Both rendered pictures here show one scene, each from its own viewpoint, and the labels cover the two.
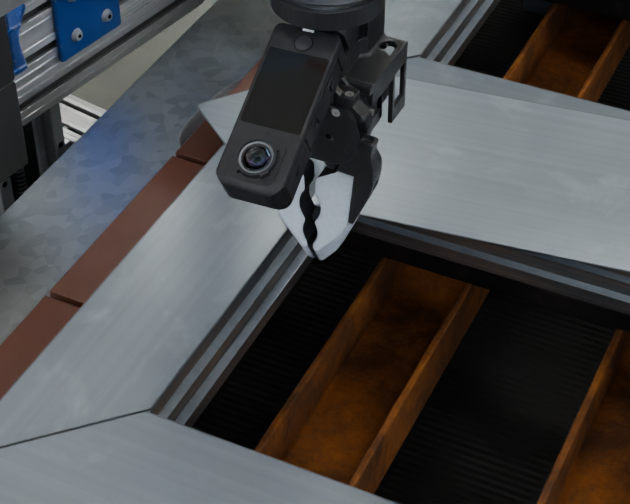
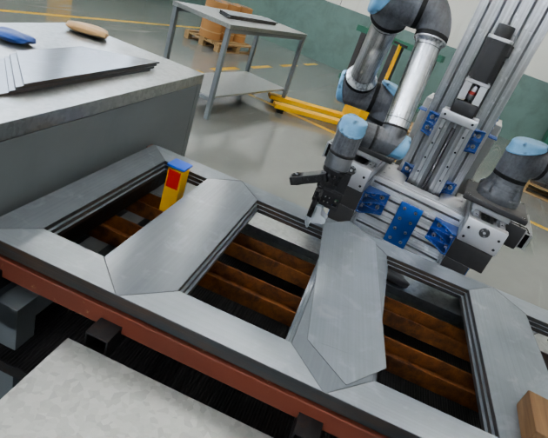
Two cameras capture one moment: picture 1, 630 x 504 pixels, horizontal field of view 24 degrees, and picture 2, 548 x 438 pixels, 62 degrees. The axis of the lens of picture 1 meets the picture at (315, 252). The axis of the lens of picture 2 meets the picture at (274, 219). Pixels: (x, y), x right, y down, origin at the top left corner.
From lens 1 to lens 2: 1.21 m
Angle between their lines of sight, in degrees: 59
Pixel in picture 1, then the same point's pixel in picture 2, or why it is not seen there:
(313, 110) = (308, 175)
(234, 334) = (283, 217)
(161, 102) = not seen: hidden behind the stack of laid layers
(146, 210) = not seen: hidden behind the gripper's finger
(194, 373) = (270, 209)
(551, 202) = (338, 261)
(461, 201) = (332, 248)
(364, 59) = (332, 190)
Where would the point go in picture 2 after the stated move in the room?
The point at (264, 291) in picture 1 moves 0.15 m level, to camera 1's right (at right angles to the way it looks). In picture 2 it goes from (296, 222) to (306, 248)
